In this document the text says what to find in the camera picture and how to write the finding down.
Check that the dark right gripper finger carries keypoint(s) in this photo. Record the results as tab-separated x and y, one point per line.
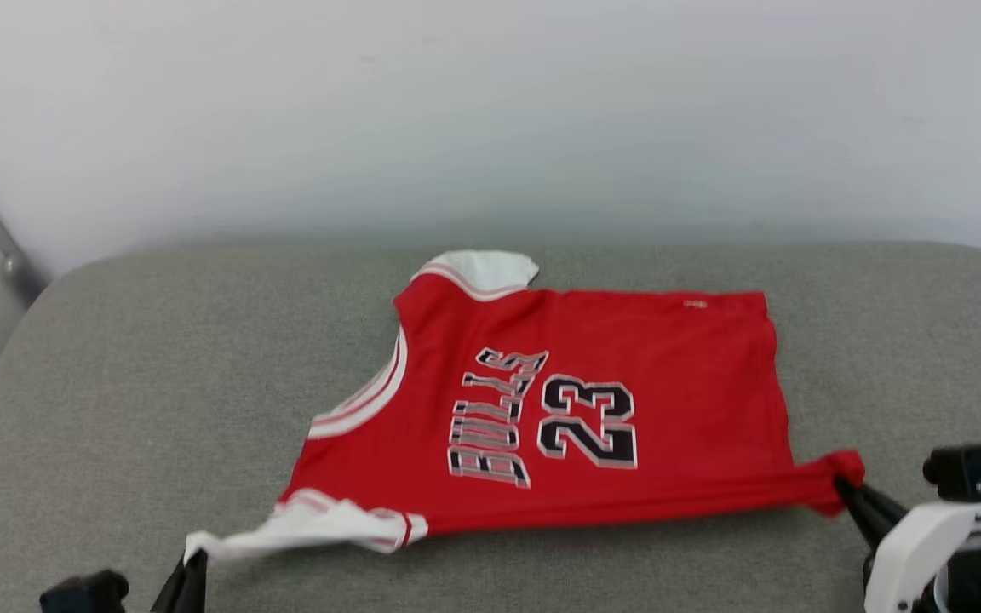
878	504
869	524

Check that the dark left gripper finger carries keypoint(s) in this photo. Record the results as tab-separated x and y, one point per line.
188	587

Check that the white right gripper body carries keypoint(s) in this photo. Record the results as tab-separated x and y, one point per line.
903	562

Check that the red basketball jersey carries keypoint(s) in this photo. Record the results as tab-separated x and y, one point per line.
627	340

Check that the grey fabric sofa seat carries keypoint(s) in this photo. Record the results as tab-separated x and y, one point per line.
116	383

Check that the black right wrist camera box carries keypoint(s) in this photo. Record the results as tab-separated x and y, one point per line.
963	472

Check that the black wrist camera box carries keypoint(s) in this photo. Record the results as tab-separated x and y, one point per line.
963	472
86	594

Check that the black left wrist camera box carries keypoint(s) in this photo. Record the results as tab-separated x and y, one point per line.
86	594

